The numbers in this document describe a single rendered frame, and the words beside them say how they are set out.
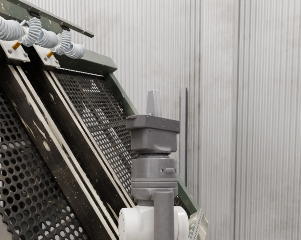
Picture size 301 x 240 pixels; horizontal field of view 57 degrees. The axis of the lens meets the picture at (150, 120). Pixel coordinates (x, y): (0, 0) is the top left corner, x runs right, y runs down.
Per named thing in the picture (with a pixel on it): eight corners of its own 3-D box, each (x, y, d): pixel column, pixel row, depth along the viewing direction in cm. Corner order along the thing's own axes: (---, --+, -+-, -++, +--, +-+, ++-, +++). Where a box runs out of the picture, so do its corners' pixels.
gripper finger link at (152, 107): (159, 88, 55) (159, 119, 54) (148, 92, 58) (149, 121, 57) (152, 86, 54) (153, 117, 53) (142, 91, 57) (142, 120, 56)
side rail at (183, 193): (183, 218, 182) (197, 211, 179) (96, 81, 193) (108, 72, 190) (185, 214, 190) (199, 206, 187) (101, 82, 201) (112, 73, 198)
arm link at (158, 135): (192, 120, 56) (194, 181, 53) (160, 127, 63) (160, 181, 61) (143, 111, 48) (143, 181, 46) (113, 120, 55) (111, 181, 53)
